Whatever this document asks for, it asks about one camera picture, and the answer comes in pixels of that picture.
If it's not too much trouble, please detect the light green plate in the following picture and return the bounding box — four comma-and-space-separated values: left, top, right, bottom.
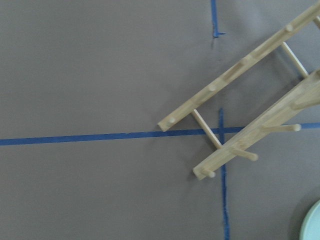
299, 200, 320, 240

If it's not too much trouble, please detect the wooden dish rack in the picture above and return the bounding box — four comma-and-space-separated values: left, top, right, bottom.
158, 0, 320, 180

